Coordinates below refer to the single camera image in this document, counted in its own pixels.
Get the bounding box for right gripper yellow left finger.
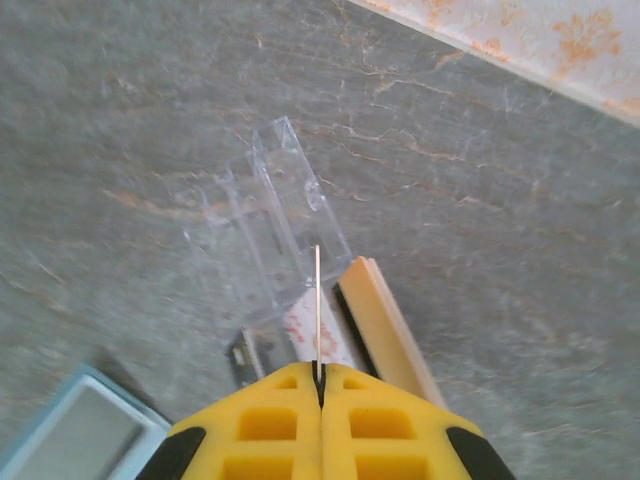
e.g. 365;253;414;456
142;362;324;480

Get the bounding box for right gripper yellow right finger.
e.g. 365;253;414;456
319;363;516;480

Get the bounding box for pale credit card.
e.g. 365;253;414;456
313;243;322;379

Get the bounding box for dark grey credit card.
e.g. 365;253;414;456
230;327;269;391

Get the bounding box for floral print credit card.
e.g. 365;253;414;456
282;292;354;369

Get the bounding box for light blue card case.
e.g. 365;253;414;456
0;362;172;480

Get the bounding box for clear acrylic tiered card holder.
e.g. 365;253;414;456
179;116;352;332

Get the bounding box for tan wooden block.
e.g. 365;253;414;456
332;255;449;411

